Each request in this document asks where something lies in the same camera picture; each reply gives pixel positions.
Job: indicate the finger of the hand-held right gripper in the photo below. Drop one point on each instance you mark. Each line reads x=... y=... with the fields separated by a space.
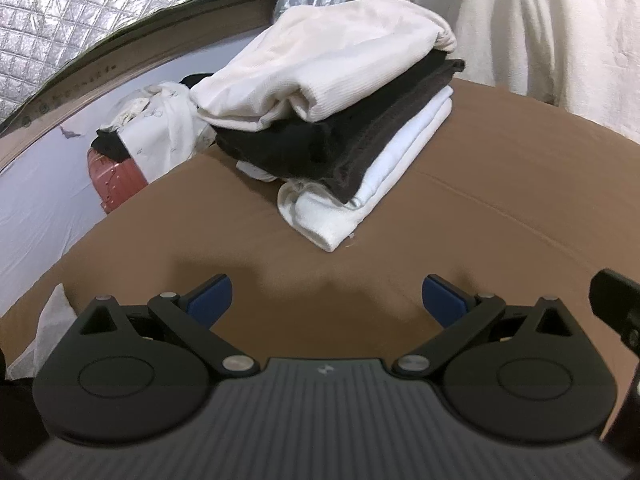
x=612 y=295

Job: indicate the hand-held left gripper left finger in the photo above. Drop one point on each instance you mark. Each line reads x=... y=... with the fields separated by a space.
x=215 y=296

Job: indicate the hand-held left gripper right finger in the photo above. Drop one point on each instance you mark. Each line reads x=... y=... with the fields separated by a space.
x=442 y=300

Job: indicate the white waffle shirt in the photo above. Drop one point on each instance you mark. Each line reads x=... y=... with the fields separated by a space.
x=325 y=60

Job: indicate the red suitcase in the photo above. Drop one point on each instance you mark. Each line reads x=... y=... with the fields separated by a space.
x=117 y=185

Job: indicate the white folded garment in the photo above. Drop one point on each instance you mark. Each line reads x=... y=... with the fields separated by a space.
x=410 y=145

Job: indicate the black folded garment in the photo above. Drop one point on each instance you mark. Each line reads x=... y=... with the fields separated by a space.
x=280 y=145

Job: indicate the dark grey folded garment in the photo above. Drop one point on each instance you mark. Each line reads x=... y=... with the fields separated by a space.
x=380 y=147

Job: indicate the white crumpled cloth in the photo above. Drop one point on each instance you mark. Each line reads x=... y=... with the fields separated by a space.
x=45 y=335

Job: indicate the white printed cloth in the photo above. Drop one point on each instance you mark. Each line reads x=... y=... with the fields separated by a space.
x=160 y=130

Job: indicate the small black cloth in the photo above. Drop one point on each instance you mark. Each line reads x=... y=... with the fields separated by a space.
x=112 y=145

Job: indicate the white fleece blanket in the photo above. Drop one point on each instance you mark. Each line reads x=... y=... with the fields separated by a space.
x=550 y=25

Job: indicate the silver quilted foil sheet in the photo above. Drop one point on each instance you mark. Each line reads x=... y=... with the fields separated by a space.
x=100 y=5

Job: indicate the wooden frame board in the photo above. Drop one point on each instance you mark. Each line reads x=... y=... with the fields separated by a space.
x=150 y=35

